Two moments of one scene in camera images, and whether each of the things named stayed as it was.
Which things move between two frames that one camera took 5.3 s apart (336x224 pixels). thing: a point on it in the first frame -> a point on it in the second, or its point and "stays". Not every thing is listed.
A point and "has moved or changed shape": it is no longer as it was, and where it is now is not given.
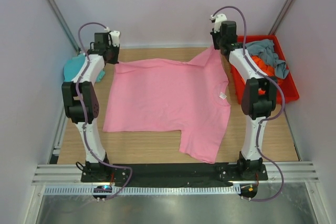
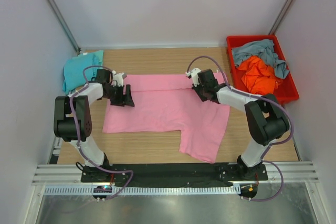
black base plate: [149, 175] stays
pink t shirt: [164, 95] has moved or changed shape
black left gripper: [113, 56] -> [122, 95]
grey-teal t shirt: [265, 48] stays
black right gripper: [217, 41] -> [202, 92]
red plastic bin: [287, 92] stays
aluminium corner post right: [289, 2] stays
